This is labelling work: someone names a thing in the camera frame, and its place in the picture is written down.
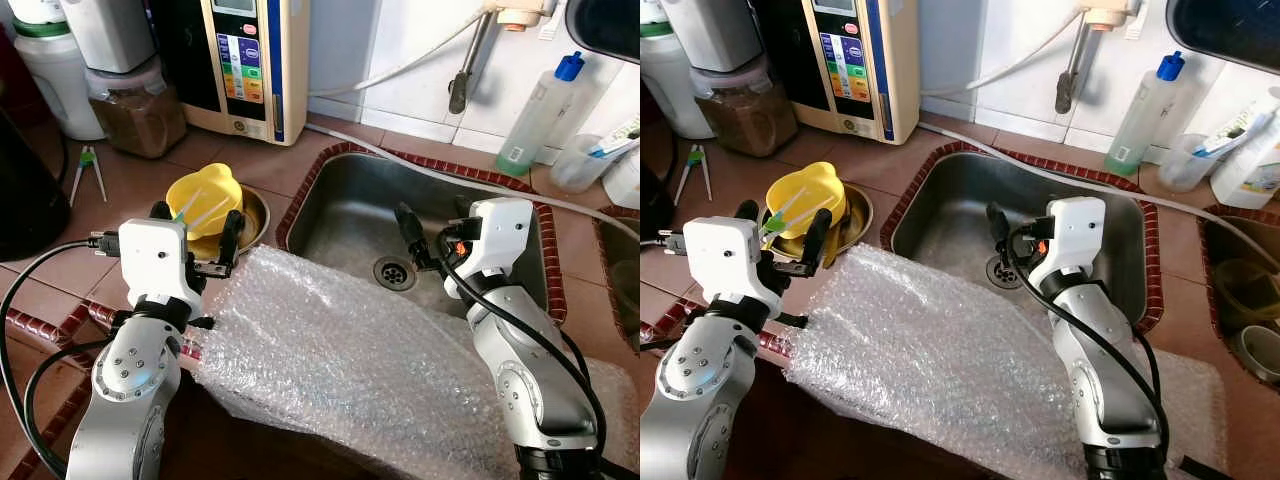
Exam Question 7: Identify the black kitchen appliance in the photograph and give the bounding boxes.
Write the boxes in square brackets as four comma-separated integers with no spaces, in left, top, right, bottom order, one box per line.
[640,150,667,243]
[0,105,72,264]

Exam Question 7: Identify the pale green plastic fork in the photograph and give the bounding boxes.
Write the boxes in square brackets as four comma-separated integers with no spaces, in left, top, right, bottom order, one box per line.
[172,203,239,227]
[762,203,838,241]

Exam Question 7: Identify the round steel bowl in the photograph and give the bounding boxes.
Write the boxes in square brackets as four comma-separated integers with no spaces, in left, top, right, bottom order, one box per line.
[798,182,875,267]
[188,183,272,263]

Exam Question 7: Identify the round sink drain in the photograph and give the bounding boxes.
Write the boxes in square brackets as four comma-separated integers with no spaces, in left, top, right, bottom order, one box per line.
[984,254,1024,292]
[374,256,417,292]

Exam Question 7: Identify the large steel sink basin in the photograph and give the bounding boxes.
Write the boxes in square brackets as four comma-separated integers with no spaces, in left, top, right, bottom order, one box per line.
[879,142,1166,337]
[276,142,567,329]

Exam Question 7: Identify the clear jar brown contents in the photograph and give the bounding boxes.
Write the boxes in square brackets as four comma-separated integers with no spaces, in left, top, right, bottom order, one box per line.
[690,58,799,159]
[84,58,189,160]

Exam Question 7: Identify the clear bottle blue cap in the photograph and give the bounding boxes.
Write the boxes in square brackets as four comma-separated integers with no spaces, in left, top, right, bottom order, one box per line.
[494,51,587,179]
[1102,51,1192,179]

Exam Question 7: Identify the clear plastic measuring cup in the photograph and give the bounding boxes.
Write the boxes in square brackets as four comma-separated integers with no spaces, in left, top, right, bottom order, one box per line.
[549,132,613,195]
[1157,132,1224,194]

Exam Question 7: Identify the white plastic bottle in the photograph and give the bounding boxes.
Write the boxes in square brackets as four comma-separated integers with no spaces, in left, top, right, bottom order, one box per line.
[1209,87,1280,210]
[600,148,641,210]

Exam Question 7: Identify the clear bubble wrap sheet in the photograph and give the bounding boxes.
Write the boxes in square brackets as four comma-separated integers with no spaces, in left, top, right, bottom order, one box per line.
[188,243,641,480]
[782,242,1233,480]

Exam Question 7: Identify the white bottle green cap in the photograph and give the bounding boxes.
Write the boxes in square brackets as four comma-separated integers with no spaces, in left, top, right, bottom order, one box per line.
[640,18,717,140]
[10,12,107,142]

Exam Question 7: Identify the white toothpaste tube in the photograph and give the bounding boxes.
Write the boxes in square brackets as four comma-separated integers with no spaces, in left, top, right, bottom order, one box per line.
[587,118,641,160]
[1194,104,1267,160]

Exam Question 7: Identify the beige water ionizer appliance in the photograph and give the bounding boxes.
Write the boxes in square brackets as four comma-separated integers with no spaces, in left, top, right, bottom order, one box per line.
[775,0,922,147]
[150,0,312,147]

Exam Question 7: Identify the white plastic container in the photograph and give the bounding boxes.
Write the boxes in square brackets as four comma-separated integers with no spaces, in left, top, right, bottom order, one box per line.
[658,0,767,74]
[58,0,157,74]

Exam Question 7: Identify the green plastic container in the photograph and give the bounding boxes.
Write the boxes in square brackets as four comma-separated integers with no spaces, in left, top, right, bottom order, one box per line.
[1213,257,1280,323]

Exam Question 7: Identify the dark glossy rounded object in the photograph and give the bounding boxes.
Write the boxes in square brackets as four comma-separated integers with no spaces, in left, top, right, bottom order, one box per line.
[1164,0,1280,74]
[564,0,641,64]

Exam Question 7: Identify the small steel cup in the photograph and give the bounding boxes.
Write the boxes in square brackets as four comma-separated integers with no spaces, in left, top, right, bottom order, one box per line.
[1233,324,1280,378]

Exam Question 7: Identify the long white counter hose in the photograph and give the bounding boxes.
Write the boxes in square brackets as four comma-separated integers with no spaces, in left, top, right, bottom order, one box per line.
[304,121,641,243]
[914,120,1280,273]

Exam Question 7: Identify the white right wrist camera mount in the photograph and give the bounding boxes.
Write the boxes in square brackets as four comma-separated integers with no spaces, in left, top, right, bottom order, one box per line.
[444,197,537,303]
[1028,196,1107,298]

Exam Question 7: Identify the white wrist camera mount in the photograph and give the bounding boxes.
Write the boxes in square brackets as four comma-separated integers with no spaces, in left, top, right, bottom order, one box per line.
[444,197,537,303]
[1028,196,1107,298]
[117,217,207,311]
[682,214,768,309]

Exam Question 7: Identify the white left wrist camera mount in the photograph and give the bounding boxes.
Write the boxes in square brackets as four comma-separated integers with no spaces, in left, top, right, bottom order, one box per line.
[682,214,768,309]
[117,217,207,311]

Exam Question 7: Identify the green handled metal tongs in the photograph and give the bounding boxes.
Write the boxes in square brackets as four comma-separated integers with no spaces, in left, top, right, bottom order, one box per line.
[674,142,714,207]
[69,144,109,209]

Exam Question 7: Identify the metal wall faucet spout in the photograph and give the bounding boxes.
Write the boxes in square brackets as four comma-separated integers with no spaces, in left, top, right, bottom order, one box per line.
[1054,10,1099,115]
[447,10,498,115]

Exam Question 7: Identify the white hose on wall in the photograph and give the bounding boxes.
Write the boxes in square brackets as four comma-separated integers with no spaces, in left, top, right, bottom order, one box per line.
[919,10,1089,99]
[307,10,491,99]

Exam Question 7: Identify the beige faucet wall fitting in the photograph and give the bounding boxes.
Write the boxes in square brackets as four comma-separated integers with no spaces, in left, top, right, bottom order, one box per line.
[1078,0,1147,32]
[479,0,557,32]

